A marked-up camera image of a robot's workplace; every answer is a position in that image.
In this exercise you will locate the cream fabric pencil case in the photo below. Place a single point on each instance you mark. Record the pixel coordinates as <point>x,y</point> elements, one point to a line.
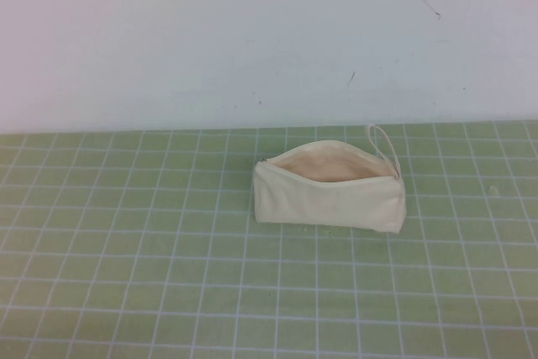
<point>319,203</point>

